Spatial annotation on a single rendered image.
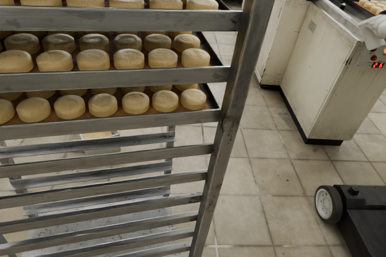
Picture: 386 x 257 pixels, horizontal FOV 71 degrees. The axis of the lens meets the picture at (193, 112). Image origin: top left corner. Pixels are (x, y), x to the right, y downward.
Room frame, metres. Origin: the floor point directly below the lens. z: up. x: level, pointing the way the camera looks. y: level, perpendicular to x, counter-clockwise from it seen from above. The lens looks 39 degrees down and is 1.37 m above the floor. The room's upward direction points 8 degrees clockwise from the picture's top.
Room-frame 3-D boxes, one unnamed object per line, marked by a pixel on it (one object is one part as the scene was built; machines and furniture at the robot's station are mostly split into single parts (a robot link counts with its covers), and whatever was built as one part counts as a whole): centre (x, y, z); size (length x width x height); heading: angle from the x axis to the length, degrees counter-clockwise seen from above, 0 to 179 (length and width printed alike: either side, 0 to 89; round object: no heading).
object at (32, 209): (0.69, 0.36, 0.24); 0.64 x 0.03 x 0.03; 109
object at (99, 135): (1.26, 0.61, 0.08); 0.30 x 0.22 x 0.16; 38
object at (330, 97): (1.85, -0.96, 0.45); 0.70 x 0.34 x 0.90; 7
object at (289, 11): (2.83, -0.84, 0.42); 1.28 x 0.72 x 0.84; 7
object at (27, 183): (0.69, 0.36, 0.42); 0.64 x 0.03 x 0.03; 109
